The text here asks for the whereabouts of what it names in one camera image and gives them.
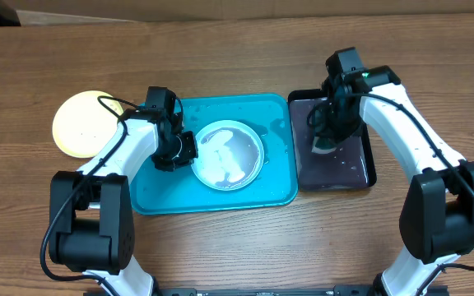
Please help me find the yellow-rimmed plate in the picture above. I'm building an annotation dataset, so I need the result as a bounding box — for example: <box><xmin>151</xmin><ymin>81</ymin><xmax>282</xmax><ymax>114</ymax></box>
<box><xmin>52</xmin><ymin>90</ymin><xmax>117</xmax><ymax>158</ymax></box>

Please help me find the green scrubbing sponge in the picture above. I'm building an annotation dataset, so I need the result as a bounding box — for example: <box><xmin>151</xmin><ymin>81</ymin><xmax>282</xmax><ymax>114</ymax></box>
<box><xmin>311</xmin><ymin>137</ymin><xmax>337</xmax><ymax>155</ymax></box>

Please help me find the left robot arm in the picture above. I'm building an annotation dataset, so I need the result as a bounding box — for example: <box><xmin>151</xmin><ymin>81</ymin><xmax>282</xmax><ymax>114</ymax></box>
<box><xmin>39</xmin><ymin>86</ymin><xmax>198</xmax><ymax>295</ymax></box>

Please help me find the black plastic tray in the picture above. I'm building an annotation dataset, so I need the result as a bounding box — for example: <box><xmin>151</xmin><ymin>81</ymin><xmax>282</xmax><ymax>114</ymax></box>
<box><xmin>288</xmin><ymin>89</ymin><xmax>377</xmax><ymax>192</ymax></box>

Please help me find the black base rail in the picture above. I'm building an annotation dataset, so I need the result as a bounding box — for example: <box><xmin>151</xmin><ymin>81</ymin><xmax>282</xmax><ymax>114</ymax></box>
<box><xmin>82</xmin><ymin>283</ymin><xmax>450</xmax><ymax>296</ymax></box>

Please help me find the cardboard backdrop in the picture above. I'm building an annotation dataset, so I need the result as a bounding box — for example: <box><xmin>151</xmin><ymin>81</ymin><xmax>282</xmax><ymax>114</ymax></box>
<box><xmin>6</xmin><ymin>0</ymin><xmax>474</xmax><ymax>22</ymax></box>

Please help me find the light blue plate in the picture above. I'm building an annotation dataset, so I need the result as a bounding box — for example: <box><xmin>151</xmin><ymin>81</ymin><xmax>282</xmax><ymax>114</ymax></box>
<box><xmin>192</xmin><ymin>120</ymin><xmax>265</xmax><ymax>192</ymax></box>

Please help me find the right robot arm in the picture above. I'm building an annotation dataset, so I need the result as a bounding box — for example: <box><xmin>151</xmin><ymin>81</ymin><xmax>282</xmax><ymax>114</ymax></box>
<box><xmin>307</xmin><ymin>48</ymin><xmax>474</xmax><ymax>295</ymax></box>

